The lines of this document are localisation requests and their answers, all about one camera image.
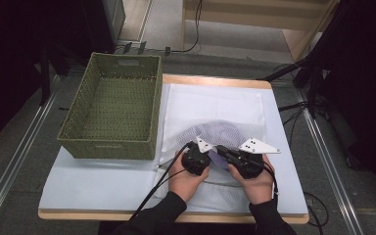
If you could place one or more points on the black metal stand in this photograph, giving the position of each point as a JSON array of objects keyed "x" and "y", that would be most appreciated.
[{"x": 45, "y": 75}]

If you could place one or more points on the white mesh laundry bag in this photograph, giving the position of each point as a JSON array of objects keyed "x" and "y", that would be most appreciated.
[{"x": 215, "y": 104}]

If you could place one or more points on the person's right hand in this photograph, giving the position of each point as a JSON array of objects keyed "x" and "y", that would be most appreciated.
[{"x": 259, "y": 187}]

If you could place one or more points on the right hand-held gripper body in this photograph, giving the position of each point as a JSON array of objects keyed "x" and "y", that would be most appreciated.
[{"x": 249, "y": 164}]

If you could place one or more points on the black stand leg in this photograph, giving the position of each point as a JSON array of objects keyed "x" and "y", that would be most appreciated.
[{"x": 284, "y": 70}]

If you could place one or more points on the green woven basket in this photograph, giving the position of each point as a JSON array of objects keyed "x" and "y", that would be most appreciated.
[{"x": 120, "y": 104}]

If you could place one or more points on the dark cabinet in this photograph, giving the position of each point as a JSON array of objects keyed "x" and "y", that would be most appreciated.
[{"x": 104, "y": 19}]

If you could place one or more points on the lilac garment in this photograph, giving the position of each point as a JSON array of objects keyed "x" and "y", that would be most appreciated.
[{"x": 218, "y": 133}]

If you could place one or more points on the metal floor rail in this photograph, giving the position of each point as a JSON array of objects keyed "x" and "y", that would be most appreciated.
[
  {"x": 329, "y": 163},
  {"x": 13, "y": 163}
]

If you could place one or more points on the white table mat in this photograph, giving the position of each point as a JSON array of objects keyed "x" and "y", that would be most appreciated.
[{"x": 94, "y": 182}]

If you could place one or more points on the person's left hand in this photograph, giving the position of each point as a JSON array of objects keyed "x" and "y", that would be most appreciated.
[{"x": 182, "y": 184}]

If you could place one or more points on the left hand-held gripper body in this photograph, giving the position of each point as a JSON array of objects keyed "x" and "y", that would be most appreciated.
[{"x": 196, "y": 161}]

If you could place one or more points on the light wooden furniture frame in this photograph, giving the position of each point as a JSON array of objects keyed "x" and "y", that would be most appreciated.
[{"x": 241, "y": 19}]

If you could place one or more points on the wooden table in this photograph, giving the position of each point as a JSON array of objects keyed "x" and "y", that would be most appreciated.
[{"x": 215, "y": 81}]

